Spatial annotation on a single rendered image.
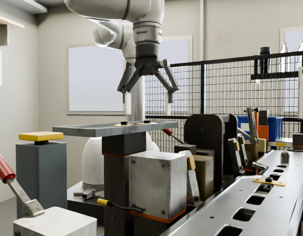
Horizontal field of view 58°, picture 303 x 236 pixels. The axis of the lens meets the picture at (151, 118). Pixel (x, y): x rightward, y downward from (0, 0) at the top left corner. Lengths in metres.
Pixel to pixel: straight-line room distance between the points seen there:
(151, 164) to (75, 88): 3.63
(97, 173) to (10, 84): 2.98
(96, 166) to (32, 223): 0.92
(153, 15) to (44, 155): 0.51
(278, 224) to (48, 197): 0.42
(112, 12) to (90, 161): 0.73
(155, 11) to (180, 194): 0.52
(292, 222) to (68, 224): 0.40
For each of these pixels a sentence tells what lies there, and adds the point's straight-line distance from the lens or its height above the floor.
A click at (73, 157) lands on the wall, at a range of 4.23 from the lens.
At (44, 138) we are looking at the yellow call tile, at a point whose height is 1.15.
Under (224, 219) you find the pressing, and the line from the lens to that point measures 0.56.
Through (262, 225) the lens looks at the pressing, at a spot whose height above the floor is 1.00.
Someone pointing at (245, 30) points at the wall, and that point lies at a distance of 3.63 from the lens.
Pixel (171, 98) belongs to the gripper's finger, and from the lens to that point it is 0.81.
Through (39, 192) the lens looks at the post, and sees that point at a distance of 0.55.
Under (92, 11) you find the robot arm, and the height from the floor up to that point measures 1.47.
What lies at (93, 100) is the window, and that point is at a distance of 3.98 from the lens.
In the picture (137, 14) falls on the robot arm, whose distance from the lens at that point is 0.84.
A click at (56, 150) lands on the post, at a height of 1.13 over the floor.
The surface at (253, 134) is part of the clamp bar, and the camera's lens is 1.30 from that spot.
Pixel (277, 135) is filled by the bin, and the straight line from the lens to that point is 1.70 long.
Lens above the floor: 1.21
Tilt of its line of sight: 2 degrees down
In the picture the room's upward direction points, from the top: straight up
